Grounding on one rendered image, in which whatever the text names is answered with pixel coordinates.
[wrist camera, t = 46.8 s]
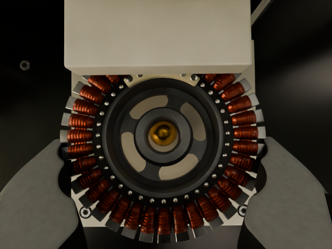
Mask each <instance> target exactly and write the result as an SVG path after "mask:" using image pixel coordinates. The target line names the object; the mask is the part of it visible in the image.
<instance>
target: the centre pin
mask: <svg viewBox="0 0 332 249"><path fill-rule="evenodd" d="M176 135H177V130H176V128H175V126H174V125H172V124H171V123H168V122H159V123H156V124H155V125H153V126H152V127H151V129H150V137H151V140H152V141H153V142H154V143H155V144H157V145H159V146H168V145H170V144H171V143H172V142H173V141H174V140H175V139H176Z"/></svg>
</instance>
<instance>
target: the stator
mask: <svg viewBox="0 0 332 249"><path fill-rule="evenodd" d="M241 74H242V73H227V74H151V75H83V76H82V78H83V79H85V80H86V81H87V82H88V83H89V84H90V85H91V87H90V86H88V85H86V84H84V83H82V82H80V81H78V83H77V84H76V86H75V88H74V89H73V92H74V93H75V94H77V95H79V96H80V97H82V98H83V100H82V99H79V98H74V97H72V96H70V97H69V99H68V102H67V104H66V108H67V109H70V110H72V111H75V112H77V113H78V114H74V113H72V114H69V113H65V112H64V114H63V118H62V123H61V125H64V126H69V127H74V128H75V129H69V130H60V143H74V145H69V146H68V147H61V151H62V159H63V160H64V161H66V160H73V159H76V160H75V161H73V162H71V163H70V164H66V165H65V166H66V169H67V172H68V175H69V178H70V177H73V176H76V175H79V174H81V176H79V177H77V179H75V180H73V181H71V184H72V190H73V191H74V193H75V194H78V193H80V192H82V191H83V190H85V189H87V188H89V189H88V190H87V191H86V192H85V194H84V195H82V196H81V197H80V198H79V201H80V202H81V204H82V205H83V206H84V207H85V208H86V209H88V208H89V207H91V206H92V205H93V204H94V203H96V202H97V201H99V202H98V203H97V205H96V207H95V208H94V209H93V211H92V212H91V213H90V214H91V215H92V216H93V217H95V218H96V219H97V220H98V221H99V222H101V221H102V220H103V219H104V217H105V216H106V215H107V214H108V213H109V212H110V211H111V213H110V215H109V219H108V220H107V222H106V223H105V226H106V227H108V228H109V229H111V230H113V231H115V232H117V230H118V229H119V227H120V225H121V223H122V222H123V220H124V219H125V222H124V228H123V230H122V233H121V235H123V236H126V237H128V238H131V239H134V237H135V235H136V232H137V229H138V227H139V225H141V227H140V231H141V232H140V237H139V241H142V242H148V243H152V242H153V237H154V232H155V228H157V233H158V244H168V243H171V232H172V229H171V228H172V227H173V230H174V232H175V236H176V242H177V243H178V242H183V241H187V240H190V237H189V233H188V224H189V225H190V228H191V229H192V230H193V234H194V237H195V238H197V237H200V236H202V235H205V234H207V233H208V232H207V230H206V228H205V225H204V220H203V218H205V220H206V222H208V224H209V225H210V227H211V229H212V230H214V229H216V228H218V227H219V226H221V225H222V224H224V222H223V221H222V219H221V218H220V216H219V213H218V211H217V209H218V210H219V211H220V212H221V213H223V215H224V216H225V217H226V218H227V220H229V219H230V218H231V217H232V216H233V215H234V214H235V213H236V212H237V211H238V210H237V209H236V208H235V207H234V206H233V205H232V203H231V201H230V200H229V198H230V199H231V200H233V201H235V202H236V203H237V204H238V205H239V206H241V207H242V206H243V204H244V203H245V202H246V201H247V199H248V198H249V195H248V194H246V193H245V192H244V191H242V189H241V188H240V187H239V185H240V186H242V187H244V188H246V189H248V190H250V191H253V190H254V188H255V186H254V183H255V180H256V178H254V177H252V176H250V174H248V173H246V171H249V172H252V173H255V174H257V172H258V168H259V165H260V161H258V160H256V159H254V158H252V157H250V156H256V157H264V148H265V144H262V143H257V142H253V141H252V140H261V139H266V130H265V126H251V125H252V124H256V123H260V122H263V121H264V117H263V113H262V110H261V109H258V110H254V111H253V110H250V111H248V109H250V108H252V107H254V106H257V105H259V102H258V99H257V97H256V95H255V93H252V94H250V95H245V96H242V95H243V94H245V93H246V92H247V91H249V90H250V89H252V87H251V86H250V84H249V82H248V81H247V80H246V78H244V79H242V80H241V81H239V82H236V83H234V84H233V82H234V81H235V80H236V79H237V78H238V77H239V76H240V75H241ZM158 95H166V96H167V98H168V103H167V104H166V106H165V107H157V108H154V109H151V110H149V111H148V112H146V113H145V114H144V115H142V117H141V118H140V119H133V118H132V117H131V116H130V111H131V110H132V109H133V108H134V107H135V106H136V105H137V104H138V103H140V102H141V101H143V100H145V99H147V98H150V97H153V96H158ZM241 96H242V97H241ZM184 103H189V104H190V105H191V106H192V107H193V108H194V109H195V110H196V111H197V112H198V114H199V115H200V117H201V119H202V121H203V123H204V126H205V131H206V139H205V140H203V141H198V140H196V139H195V138H194V137H193V130H192V127H191V124H190V122H189V121H188V119H187V118H186V117H185V116H184V115H183V114H182V113H181V112H180V108H181V106H182V105H183V104H184ZM159 122H168V123H171V124H172V125H174V126H175V128H176V129H177V131H178V136H179V137H178V143H177V145H176V146H175V147H174V148H173V149H171V150H170V151H167V152H160V151H157V150H155V149H154V148H153V147H152V146H151V144H150V142H149V138H148V135H149V131H150V129H151V127H152V126H153V125H155V124H156V123H159ZM124 132H131V133H132V134H133V140H134V144H135V147H136V149H137V152H138V153H139V155H140V156H141V157H142V158H143V159H144V160H145V161H146V165H145V168H144V169H143V170H142V171H140V172H138V171H137V170H136V169H135V168H134V167H133V166H132V165H131V164H130V163H129V161H128V160H127V158H126V156H125V154H124V151H123V148H122V141H121V134H123V133H124ZM187 154H194V155H195V156H196V157H197V158H198V163H197V164H196V165H195V166H194V167H193V168H192V169H191V170H190V171H189V172H187V173H186V174H184V175H183V176H180V177H178V178H174V179H169V180H161V179H160V177H159V170H160V168H161V167H163V166H171V165H174V164H176V163H178V162H180V161H181V160H183V159H184V158H185V157H186V156H187Z"/></svg>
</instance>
